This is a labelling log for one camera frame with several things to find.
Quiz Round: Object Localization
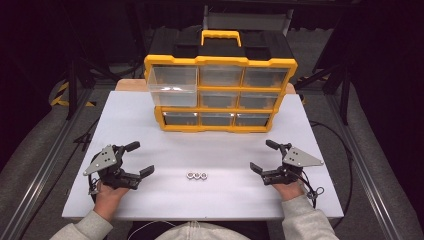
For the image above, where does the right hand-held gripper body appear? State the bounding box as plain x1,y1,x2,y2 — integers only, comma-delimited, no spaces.
261,145,325,186

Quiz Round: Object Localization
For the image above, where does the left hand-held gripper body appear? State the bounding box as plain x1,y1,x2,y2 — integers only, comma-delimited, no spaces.
82,143,143,191

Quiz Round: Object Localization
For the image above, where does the clear plastic drawer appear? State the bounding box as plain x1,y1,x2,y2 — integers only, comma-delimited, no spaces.
146,65,199,108

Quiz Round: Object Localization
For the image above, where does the yellow black drawer organizer cabinet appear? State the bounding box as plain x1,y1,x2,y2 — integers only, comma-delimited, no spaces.
143,29,299,134

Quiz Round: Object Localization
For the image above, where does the person's right hand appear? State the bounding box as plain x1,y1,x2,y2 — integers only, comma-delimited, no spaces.
271,178,306,202

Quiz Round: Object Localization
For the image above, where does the person's left hand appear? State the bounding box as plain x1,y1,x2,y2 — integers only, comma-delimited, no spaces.
93,182,130,221

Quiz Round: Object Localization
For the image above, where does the grid of clear cabinet drawers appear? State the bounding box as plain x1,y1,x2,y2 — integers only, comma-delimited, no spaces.
163,65,290,127

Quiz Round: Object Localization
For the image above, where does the yellow black hazard tape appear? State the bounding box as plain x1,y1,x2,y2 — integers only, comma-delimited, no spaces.
49,81,98,108

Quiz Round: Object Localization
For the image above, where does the black metal stand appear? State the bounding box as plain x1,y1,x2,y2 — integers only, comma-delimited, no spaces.
294,59,352,126
64,49,112,121

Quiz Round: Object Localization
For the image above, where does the person's grey hoodie torso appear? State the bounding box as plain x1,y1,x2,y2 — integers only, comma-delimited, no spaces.
154,220,252,240

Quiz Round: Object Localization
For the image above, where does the black gripper cable with ring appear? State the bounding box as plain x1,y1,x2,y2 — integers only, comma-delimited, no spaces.
293,170,325,210

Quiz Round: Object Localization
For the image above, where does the long black floor cable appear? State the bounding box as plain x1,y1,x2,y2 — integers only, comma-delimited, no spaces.
309,120,354,231

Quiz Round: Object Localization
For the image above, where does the aluminium floor rail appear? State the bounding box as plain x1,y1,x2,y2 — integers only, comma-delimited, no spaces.
324,94,401,240
0,88,98,240

